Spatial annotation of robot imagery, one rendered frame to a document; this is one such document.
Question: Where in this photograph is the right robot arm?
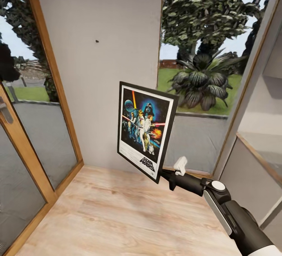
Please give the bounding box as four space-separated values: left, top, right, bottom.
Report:
158 156 282 256

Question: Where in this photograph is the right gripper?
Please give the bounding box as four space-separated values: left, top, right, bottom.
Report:
158 169 194 192

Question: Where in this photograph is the poster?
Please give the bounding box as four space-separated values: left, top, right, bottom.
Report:
117 81 179 184

